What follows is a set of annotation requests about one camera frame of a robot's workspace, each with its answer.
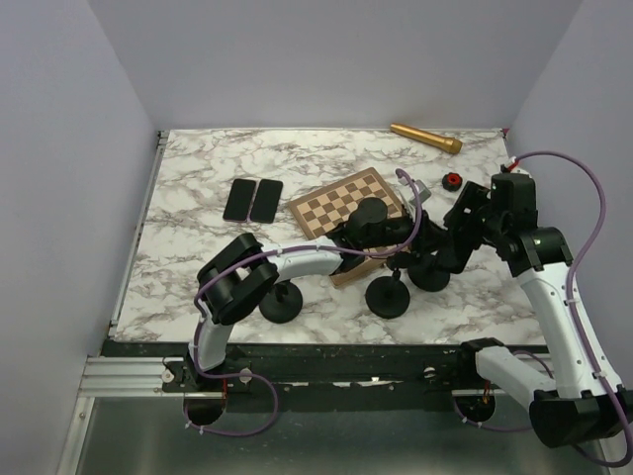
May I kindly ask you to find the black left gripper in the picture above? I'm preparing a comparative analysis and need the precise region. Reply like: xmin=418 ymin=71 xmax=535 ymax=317
xmin=361 ymin=201 xmax=452 ymax=255

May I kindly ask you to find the black phone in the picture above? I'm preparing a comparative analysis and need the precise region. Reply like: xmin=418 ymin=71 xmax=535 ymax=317
xmin=249 ymin=179 xmax=283 ymax=224
xmin=223 ymin=178 xmax=256 ymax=222

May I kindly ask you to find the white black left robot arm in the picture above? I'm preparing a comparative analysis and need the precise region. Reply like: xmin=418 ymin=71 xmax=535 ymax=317
xmin=185 ymin=198 xmax=448 ymax=391

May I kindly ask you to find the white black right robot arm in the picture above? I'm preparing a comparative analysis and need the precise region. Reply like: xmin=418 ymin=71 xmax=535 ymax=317
xmin=435 ymin=173 xmax=632 ymax=448

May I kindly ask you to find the red black knob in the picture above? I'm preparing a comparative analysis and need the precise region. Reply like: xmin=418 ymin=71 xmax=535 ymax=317
xmin=441 ymin=172 xmax=463 ymax=192

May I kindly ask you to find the gold microphone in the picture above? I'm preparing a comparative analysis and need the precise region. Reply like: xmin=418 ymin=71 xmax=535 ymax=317
xmin=390 ymin=123 xmax=463 ymax=154

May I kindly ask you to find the wooden chessboard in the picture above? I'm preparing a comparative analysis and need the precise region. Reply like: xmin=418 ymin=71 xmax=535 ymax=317
xmin=287 ymin=166 xmax=411 ymax=288

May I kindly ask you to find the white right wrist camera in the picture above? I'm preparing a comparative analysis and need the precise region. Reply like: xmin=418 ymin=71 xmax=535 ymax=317
xmin=499 ymin=156 xmax=531 ymax=176

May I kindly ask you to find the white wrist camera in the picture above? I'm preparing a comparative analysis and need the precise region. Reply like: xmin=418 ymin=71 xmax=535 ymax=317
xmin=499 ymin=156 xmax=531 ymax=176
xmin=398 ymin=177 xmax=432 ymax=217

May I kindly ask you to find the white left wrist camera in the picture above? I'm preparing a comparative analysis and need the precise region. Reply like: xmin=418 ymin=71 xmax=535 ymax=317
xmin=398 ymin=177 xmax=432 ymax=217

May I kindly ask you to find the black mounting base plate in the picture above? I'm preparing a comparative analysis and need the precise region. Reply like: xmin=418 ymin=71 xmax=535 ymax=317
xmin=102 ymin=340 xmax=502 ymax=421

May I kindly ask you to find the aluminium rail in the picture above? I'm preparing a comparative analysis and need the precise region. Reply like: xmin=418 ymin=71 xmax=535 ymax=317
xmin=79 ymin=356 xmax=504 ymax=413

